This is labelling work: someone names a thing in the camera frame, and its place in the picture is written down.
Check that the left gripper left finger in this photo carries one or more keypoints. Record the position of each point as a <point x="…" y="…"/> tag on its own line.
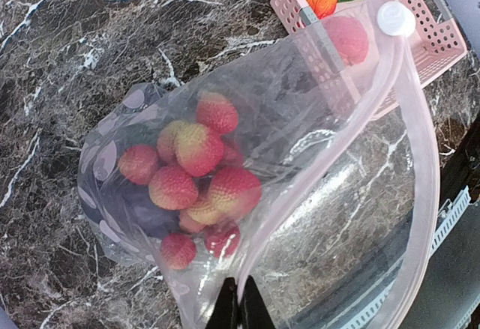
<point x="225" y="313"/>

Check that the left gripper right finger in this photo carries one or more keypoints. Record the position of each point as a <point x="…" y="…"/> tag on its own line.
<point x="254" y="313"/>

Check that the red lychee bunch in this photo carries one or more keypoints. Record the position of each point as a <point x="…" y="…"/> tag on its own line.
<point x="194" y="176"/>

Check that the purple eggplant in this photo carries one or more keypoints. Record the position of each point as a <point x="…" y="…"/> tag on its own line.
<point x="131" y="207"/>

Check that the clear zip top bag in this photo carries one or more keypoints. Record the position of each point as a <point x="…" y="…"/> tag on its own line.
<point x="343" y="196"/>

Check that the pink plastic basket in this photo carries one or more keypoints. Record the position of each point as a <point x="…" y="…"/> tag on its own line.
<point x="436" y="44"/>

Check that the white slotted cable duct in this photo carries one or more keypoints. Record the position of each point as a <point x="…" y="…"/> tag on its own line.
<point x="367" y="306"/>

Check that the black front rail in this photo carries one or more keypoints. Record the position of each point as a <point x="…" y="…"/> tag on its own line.
<point x="462" y="169"/>

